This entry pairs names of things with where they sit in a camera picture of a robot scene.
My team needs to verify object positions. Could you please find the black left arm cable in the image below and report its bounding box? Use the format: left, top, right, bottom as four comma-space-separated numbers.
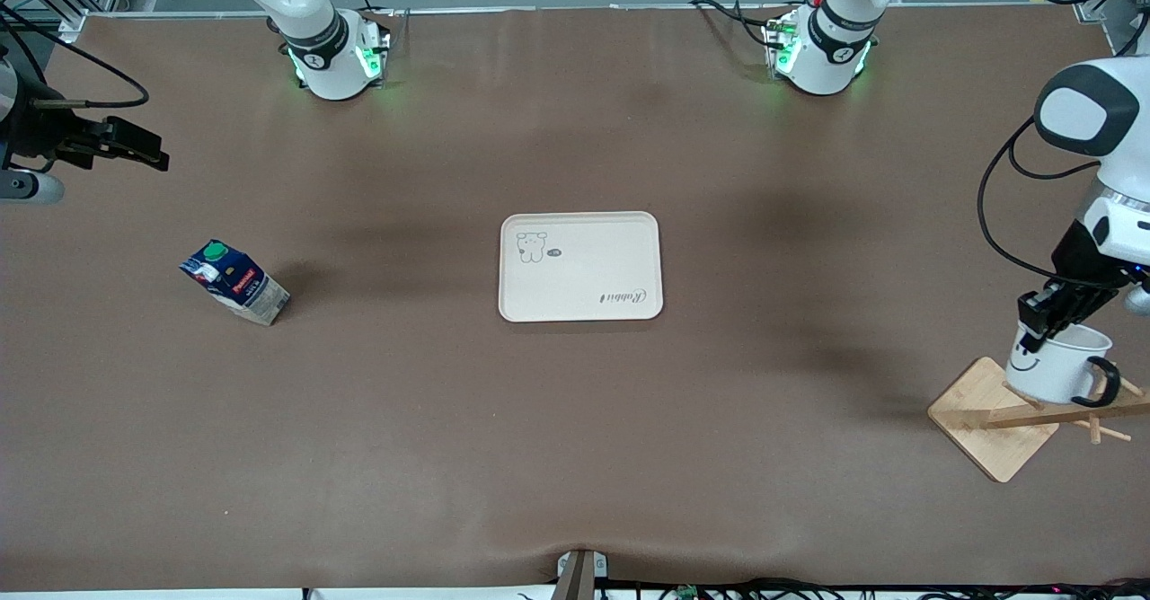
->
977, 115, 1101, 282

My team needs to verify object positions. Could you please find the metal table edge bracket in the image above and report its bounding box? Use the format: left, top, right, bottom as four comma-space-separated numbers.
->
555, 549, 609, 600

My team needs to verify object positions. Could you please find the wooden mug stand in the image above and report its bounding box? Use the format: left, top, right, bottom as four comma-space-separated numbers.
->
927, 357, 1150, 484

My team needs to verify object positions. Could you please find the white smiley mug black handle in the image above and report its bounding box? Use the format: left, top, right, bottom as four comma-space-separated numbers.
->
1006, 322, 1122, 408

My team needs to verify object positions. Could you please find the black left base cable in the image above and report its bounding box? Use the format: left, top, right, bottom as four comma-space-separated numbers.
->
690, 0, 775, 49

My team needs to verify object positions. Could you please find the cream tray with rabbit print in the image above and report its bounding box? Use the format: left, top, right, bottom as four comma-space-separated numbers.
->
498, 211, 665, 323

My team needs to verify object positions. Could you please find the blue milk carton green cap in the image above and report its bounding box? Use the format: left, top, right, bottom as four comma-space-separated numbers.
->
180, 239, 291, 327

